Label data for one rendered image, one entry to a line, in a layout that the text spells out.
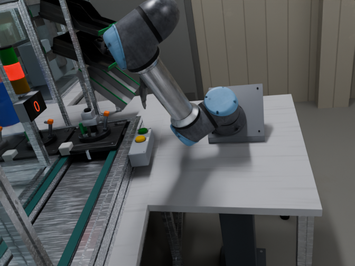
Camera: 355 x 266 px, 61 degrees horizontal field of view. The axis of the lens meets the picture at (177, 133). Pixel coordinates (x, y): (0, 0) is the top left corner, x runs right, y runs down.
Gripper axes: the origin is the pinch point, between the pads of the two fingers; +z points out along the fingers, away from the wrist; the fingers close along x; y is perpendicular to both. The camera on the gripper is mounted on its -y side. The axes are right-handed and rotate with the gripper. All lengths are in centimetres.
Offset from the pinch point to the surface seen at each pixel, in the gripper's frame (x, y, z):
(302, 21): 220, -102, -27
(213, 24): 153, -154, -63
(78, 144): -39.2, -3.2, 2.9
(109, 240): -46, 41, 32
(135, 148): -21.8, 14.6, 12.9
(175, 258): -16, -26, 80
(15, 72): -50, 21, -27
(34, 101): -48, 15, -17
